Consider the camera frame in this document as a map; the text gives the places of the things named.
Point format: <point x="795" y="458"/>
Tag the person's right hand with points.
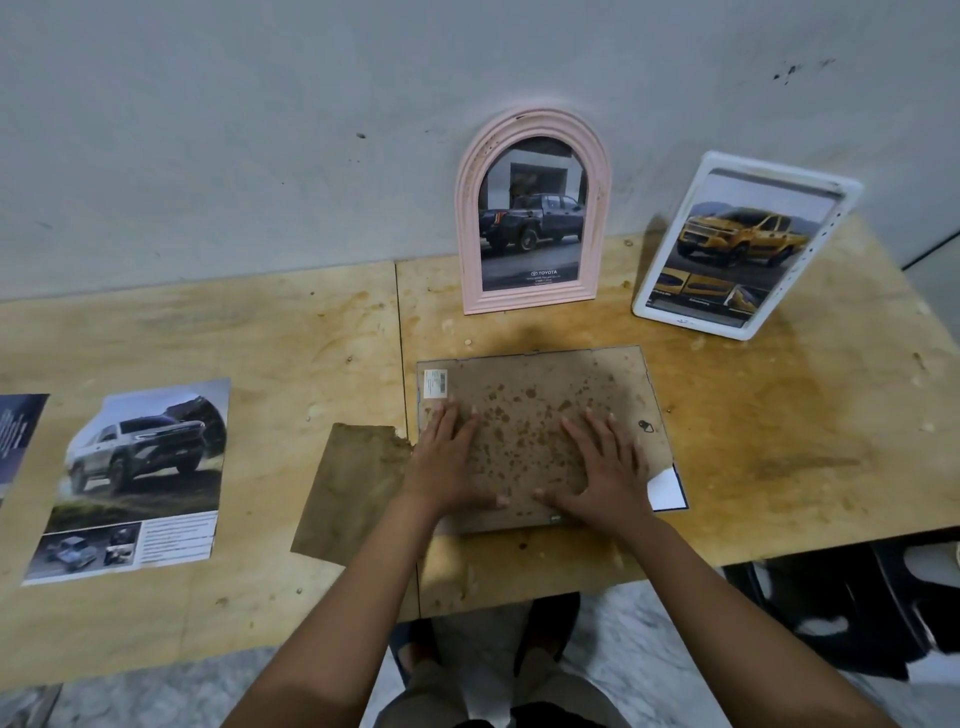
<point x="611" y="487"/>

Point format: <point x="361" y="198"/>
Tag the person's left hand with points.
<point x="442" y="469"/>

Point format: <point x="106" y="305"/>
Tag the person's right middle finger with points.
<point x="598" y="433"/>

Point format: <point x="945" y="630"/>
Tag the person's left thumb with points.
<point x="491" y="501"/>

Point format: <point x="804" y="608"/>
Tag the person's right thumb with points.
<point x="553" y="498"/>

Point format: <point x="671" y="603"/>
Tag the person's left little finger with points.
<point x="425" y="442"/>

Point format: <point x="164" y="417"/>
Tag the person's right little finger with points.
<point x="636" y="456"/>

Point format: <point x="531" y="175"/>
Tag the person's left middle finger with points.
<point x="454" y="424"/>

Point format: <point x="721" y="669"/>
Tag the brown stained frame backing board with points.
<point x="525" y="420"/>

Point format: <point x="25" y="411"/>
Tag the person's left forearm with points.
<point x="337" y="622"/>

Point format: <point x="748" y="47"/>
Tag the person's right forearm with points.
<point x="739" y="630"/>

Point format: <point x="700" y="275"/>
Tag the white label sticker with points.
<point x="435" y="385"/>

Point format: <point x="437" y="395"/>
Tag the torn brown cardboard piece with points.
<point x="352" y="487"/>

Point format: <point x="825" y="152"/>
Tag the dark slipper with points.
<point x="411" y="646"/>

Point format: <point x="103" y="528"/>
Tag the person's beige trousers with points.
<point x="450" y="690"/>

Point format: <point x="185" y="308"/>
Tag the black chair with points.
<point x="847" y="600"/>

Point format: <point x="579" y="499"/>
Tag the silver car photo print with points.
<point x="139" y="480"/>

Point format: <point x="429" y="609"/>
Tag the dark blue leaflet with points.
<point x="16" y="439"/>

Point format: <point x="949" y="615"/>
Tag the white paper sheet in frame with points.
<point x="665" y="487"/>

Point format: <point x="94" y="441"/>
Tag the dark blue picture frame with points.
<point x="681" y="491"/>

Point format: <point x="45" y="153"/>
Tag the pink arched photo frame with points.
<point x="532" y="217"/>

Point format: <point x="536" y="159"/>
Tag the white rectangular photo frame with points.
<point x="739" y="247"/>

